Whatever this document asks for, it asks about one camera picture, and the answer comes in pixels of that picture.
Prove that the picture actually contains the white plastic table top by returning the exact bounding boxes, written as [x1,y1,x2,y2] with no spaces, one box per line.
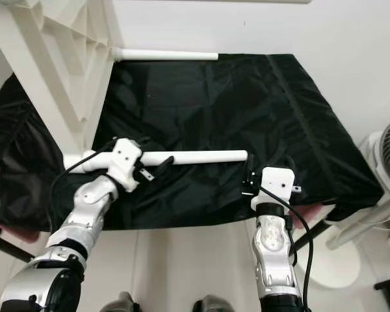
[0,0,124,173]

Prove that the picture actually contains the black cloth table cover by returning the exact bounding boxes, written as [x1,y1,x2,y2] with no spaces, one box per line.
[0,53,384,231]

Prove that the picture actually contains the grey right robot foot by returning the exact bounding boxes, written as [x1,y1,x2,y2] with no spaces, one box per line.
[192,296,235,312]

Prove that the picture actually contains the grey robot foot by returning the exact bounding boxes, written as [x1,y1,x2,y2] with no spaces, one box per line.
[101,292,137,312]
[192,296,235,312]

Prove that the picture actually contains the grey left robot foot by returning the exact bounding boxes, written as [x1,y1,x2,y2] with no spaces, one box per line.
[101,292,137,312]

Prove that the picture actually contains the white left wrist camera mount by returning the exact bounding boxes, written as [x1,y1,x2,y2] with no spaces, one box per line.
[107,138,145,192]

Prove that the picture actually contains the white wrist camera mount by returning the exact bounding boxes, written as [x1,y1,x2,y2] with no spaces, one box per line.
[107,138,145,192]
[250,167,296,212]

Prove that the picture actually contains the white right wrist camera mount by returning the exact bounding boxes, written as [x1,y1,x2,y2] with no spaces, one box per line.
[250,167,296,212]

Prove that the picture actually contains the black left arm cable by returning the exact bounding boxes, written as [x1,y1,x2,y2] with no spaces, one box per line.
[51,140,118,196]

